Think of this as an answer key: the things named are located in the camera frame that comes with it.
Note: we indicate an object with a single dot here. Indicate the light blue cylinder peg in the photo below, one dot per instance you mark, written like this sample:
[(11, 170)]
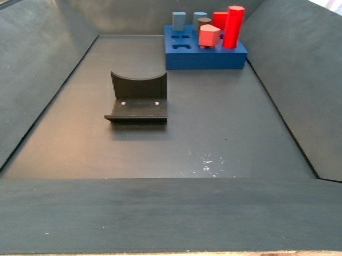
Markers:
[(197, 16)]

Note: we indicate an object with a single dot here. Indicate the salmon pentagon peg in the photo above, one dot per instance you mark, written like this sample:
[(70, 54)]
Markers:
[(209, 36)]

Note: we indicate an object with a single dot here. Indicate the red half-round peg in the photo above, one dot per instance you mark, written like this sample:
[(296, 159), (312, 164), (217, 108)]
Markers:
[(219, 19)]

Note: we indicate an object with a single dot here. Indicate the black curved holder stand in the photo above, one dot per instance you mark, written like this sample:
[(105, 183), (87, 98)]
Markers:
[(141, 99)]

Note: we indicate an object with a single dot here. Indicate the blue shape sorter board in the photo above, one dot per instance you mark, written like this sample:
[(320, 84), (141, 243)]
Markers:
[(186, 56)]

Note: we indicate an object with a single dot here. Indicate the tall red hexagonal peg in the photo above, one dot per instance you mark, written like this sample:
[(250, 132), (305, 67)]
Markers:
[(234, 21)]

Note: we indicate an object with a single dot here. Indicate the light blue square peg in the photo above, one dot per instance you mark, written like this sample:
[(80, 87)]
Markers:
[(178, 21)]

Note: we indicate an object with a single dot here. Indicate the brown cylinder peg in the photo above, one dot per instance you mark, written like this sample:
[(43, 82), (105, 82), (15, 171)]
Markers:
[(203, 21)]

